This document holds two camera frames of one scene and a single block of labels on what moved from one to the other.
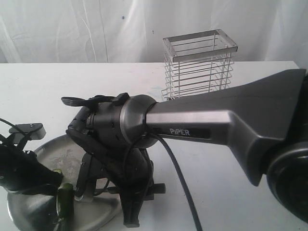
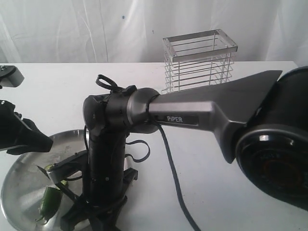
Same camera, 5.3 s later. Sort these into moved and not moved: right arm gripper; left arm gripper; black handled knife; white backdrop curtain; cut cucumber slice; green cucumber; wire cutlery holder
Moved: black handled knife; left arm gripper; green cucumber; cut cucumber slice; right arm gripper
Not moved: white backdrop curtain; wire cutlery holder
